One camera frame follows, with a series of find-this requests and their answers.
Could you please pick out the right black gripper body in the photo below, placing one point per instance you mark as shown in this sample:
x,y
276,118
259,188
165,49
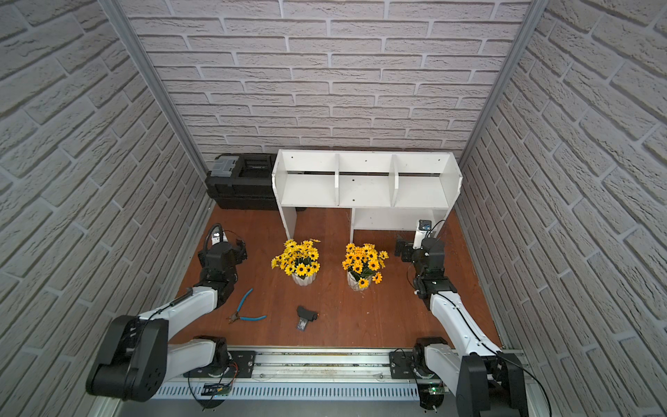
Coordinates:
x,y
411,255

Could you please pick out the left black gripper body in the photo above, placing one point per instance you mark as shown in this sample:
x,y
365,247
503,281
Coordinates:
x,y
238,251

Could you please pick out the sunflower pot white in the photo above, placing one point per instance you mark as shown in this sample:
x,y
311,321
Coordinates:
x,y
363,265
300,261

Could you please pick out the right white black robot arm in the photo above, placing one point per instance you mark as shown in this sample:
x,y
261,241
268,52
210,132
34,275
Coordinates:
x,y
484,380

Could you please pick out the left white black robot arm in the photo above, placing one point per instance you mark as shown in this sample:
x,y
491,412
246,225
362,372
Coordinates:
x,y
136,355

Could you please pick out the black plastic toolbox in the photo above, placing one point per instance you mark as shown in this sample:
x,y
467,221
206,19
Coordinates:
x,y
242,182

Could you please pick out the white wooden shelf unit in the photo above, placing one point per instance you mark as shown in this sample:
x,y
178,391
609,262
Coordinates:
x,y
383,190

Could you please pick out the small black gadget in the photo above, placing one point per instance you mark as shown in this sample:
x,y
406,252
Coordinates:
x,y
305,317

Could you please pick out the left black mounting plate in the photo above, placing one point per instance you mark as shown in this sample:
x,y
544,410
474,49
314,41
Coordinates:
x,y
240,364

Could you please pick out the black mounting plate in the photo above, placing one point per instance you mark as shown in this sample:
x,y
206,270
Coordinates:
x,y
401,365
240,364

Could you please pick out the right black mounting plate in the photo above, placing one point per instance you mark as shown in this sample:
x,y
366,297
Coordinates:
x,y
401,365

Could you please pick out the white ventilation grille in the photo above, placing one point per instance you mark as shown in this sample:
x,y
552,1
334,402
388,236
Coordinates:
x,y
292,391

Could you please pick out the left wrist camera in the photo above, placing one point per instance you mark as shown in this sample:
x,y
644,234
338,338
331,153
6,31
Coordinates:
x,y
217,235

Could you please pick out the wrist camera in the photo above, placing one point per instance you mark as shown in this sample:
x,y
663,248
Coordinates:
x,y
217,235
423,233

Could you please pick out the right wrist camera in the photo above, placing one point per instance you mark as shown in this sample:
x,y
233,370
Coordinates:
x,y
423,233

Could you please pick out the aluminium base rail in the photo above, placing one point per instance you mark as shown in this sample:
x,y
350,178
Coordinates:
x,y
275,364

